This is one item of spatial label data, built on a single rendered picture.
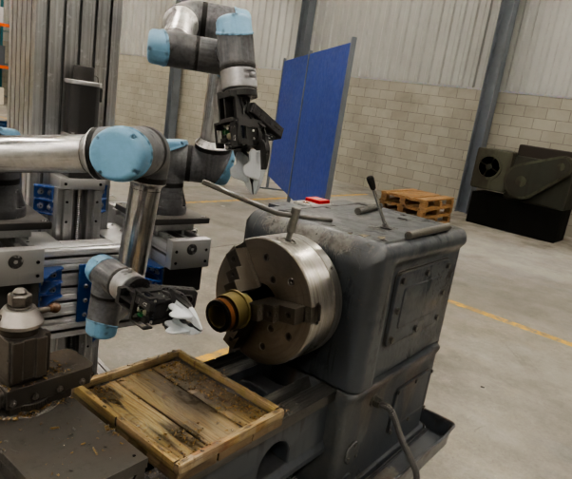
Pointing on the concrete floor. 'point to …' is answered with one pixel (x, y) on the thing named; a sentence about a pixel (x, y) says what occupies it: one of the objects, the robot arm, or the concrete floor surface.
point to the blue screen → (310, 122)
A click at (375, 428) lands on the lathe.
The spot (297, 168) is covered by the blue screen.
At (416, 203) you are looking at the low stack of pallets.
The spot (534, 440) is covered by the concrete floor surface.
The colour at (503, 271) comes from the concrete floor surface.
